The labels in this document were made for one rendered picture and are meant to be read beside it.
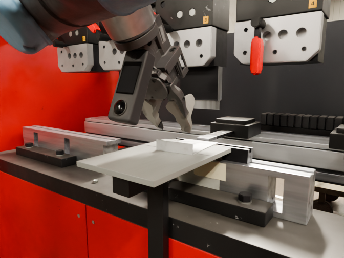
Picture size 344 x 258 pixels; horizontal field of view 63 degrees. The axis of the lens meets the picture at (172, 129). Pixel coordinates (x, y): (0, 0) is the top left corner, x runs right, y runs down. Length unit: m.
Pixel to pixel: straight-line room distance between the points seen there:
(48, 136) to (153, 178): 0.73
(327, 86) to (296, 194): 0.57
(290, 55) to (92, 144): 0.62
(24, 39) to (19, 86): 0.99
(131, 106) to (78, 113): 1.05
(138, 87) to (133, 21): 0.09
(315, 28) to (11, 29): 0.44
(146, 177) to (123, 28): 0.21
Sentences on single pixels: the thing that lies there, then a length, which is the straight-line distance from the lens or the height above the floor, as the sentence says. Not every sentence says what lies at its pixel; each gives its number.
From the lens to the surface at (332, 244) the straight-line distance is 0.56.
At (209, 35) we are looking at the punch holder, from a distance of 0.61.
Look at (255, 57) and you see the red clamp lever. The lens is 0.52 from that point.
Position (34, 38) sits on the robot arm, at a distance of 0.33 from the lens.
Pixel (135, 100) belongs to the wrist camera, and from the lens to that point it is 0.42.
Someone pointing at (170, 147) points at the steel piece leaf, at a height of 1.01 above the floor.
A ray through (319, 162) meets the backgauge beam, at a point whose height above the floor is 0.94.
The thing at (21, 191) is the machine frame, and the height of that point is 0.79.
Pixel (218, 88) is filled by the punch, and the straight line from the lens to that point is 0.63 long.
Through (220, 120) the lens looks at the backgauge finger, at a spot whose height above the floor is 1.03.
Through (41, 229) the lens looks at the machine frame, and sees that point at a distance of 1.02.
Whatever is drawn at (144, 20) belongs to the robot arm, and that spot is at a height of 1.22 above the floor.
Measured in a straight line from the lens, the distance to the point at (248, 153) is 0.61.
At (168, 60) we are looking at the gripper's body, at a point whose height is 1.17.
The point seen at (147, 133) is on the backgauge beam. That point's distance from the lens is 1.07.
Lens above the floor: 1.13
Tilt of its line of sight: 9 degrees down
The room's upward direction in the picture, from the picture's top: straight up
